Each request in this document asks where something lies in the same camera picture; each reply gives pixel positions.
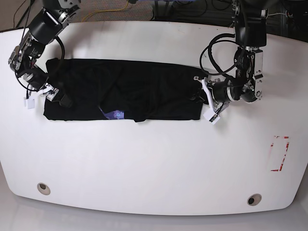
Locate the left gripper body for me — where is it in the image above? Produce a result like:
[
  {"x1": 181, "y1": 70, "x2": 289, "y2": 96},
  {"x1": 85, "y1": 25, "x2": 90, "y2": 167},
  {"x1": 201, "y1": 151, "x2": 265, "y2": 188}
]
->
[{"x1": 193, "y1": 76, "x2": 237, "y2": 116}]

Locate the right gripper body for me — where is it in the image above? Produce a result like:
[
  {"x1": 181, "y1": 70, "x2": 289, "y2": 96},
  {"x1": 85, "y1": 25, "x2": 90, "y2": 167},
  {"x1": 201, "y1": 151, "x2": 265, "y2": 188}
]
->
[{"x1": 23, "y1": 74, "x2": 59, "y2": 102}]

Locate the black t-shirt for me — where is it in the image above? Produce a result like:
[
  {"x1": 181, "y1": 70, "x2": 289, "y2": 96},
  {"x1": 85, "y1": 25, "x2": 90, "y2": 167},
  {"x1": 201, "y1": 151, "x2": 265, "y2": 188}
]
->
[{"x1": 44, "y1": 59, "x2": 204, "y2": 122}]

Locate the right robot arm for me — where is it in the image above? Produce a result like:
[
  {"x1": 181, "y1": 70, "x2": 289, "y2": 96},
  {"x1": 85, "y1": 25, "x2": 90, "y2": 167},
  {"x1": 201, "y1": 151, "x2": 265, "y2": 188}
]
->
[{"x1": 8, "y1": 0, "x2": 81, "y2": 108}]

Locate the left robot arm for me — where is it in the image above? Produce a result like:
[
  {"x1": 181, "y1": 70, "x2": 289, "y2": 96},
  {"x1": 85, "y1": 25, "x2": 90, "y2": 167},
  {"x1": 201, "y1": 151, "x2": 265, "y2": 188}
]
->
[{"x1": 194, "y1": 0, "x2": 268, "y2": 124}]

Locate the red tape rectangle marking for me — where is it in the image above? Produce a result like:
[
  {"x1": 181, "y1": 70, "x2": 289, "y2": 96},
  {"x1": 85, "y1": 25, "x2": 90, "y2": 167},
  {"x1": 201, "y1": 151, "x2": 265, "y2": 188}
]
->
[{"x1": 268, "y1": 136, "x2": 290, "y2": 172}]

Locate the left table grommet hole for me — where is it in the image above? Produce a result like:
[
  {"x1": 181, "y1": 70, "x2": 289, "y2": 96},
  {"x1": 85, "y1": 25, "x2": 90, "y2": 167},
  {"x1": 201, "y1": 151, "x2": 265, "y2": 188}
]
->
[{"x1": 37, "y1": 183, "x2": 51, "y2": 195}]

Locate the table grommet hole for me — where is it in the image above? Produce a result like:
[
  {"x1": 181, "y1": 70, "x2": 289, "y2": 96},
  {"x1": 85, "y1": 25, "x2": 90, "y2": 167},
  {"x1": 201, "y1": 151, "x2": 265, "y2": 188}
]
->
[
  {"x1": 37, "y1": 183, "x2": 51, "y2": 195},
  {"x1": 247, "y1": 193, "x2": 262, "y2": 206}
]

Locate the right table grommet hole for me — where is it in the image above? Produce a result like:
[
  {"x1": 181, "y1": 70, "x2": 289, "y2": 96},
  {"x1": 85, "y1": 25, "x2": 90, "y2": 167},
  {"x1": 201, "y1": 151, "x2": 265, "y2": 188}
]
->
[{"x1": 247, "y1": 193, "x2": 262, "y2": 206}]

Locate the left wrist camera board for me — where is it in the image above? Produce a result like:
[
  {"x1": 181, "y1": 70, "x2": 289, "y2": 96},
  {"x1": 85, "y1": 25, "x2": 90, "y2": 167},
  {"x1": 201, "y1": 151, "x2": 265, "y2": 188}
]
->
[{"x1": 203, "y1": 110, "x2": 220, "y2": 125}]

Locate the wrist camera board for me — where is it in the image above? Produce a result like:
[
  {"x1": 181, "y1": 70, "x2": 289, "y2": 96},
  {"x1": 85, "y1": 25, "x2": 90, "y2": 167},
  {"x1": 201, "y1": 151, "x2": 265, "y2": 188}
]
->
[
  {"x1": 24, "y1": 97, "x2": 35, "y2": 109},
  {"x1": 203, "y1": 110, "x2": 220, "y2": 125}
]

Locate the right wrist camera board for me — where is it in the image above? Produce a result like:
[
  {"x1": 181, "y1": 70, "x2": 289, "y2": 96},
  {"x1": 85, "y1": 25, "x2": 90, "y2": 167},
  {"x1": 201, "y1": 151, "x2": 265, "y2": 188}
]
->
[{"x1": 24, "y1": 97, "x2": 35, "y2": 109}]

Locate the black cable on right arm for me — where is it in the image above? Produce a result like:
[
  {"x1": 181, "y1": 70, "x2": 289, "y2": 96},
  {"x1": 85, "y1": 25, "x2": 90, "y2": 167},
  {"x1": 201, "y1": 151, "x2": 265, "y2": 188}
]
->
[{"x1": 14, "y1": 36, "x2": 67, "y2": 82}]

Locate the yellow cable on floor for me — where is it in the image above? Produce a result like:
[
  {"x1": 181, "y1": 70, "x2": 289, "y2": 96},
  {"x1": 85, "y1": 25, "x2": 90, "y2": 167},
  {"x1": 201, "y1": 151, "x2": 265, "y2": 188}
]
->
[{"x1": 81, "y1": 0, "x2": 129, "y2": 22}]

